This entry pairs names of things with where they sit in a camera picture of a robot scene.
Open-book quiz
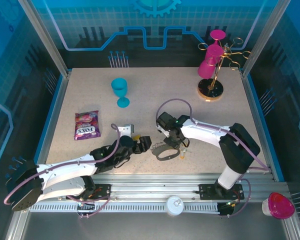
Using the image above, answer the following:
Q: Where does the purple candy bag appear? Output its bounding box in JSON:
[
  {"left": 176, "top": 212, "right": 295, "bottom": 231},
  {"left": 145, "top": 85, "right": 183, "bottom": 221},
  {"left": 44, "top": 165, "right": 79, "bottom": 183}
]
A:
[{"left": 74, "top": 110, "right": 102, "bottom": 141}]

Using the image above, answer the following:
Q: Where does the white round knob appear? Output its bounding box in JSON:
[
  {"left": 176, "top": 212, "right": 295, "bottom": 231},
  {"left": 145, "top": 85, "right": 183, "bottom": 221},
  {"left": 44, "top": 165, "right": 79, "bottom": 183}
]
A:
[{"left": 164, "top": 195, "right": 185, "bottom": 216}]

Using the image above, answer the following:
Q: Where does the gold cup stand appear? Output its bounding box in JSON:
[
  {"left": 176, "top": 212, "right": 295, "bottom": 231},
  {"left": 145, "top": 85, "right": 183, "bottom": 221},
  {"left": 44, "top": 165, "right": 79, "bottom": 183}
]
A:
[{"left": 196, "top": 37, "right": 252, "bottom": 102}]

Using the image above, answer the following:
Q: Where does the teal plastic goblet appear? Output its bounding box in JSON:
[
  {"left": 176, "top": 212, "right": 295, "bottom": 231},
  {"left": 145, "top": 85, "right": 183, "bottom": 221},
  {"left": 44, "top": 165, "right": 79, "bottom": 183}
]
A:
[{"left": 110, "top": 77, "right": 131, "bottom": 109}]

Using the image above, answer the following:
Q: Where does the pink plastic goblet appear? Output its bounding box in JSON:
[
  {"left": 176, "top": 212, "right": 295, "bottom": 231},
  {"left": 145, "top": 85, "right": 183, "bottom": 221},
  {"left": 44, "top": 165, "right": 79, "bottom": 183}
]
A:
[
  {"left": 206, "top": 29, "right": 227, "bottom": 62},
  {"left": 197, "top": 57, "right": 217, "bottom": 79}
]

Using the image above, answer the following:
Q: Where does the magenta cup bottom right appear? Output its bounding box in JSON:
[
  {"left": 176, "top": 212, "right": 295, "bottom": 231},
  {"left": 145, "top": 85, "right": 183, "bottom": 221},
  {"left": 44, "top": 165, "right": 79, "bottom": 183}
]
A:
[{"left": 261, "top": 191, "right": 296, "bottom": 220}]

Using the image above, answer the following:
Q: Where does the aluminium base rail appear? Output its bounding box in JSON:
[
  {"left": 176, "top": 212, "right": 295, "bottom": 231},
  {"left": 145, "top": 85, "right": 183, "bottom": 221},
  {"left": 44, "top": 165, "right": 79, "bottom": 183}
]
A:
[{"left": 91, "top": 173, "right": 276, "bottom": 204}]

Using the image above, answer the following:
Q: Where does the white slotted cable duct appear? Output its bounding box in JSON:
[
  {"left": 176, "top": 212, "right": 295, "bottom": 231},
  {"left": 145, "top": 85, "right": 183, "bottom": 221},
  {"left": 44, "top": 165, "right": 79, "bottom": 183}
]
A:
[{"left": 29, "top": 203, "right": 221, "bottom": 213}]

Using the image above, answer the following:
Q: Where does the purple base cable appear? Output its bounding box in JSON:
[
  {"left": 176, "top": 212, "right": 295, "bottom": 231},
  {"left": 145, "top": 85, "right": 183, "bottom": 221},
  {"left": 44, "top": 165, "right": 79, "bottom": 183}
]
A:
[
  {"left": 221, "top": 178, "right": 252, "bottom": 219},
  {"left": 64, "top": 192, "right": 114, "bottom": 220}
]

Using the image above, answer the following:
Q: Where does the aluminium table side rail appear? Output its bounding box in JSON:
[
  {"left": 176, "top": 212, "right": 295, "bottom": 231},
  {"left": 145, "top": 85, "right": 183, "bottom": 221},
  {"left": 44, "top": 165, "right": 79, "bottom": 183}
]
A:
[
  {"left": 36, "top": 71, "right": 72, "bottom": 171},
  {"left": 239, "top": 68, "right": 277, "bottom": 176}
]

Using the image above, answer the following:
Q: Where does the aluminium upright post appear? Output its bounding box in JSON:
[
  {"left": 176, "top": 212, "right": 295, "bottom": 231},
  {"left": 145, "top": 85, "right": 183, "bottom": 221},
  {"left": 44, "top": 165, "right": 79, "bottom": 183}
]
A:
[
  {"left": 239, "top": 0, "right": 290, "bottom": 78},
  {"left": 17, "top": 0, "right": 73, "bottom": 78}
]

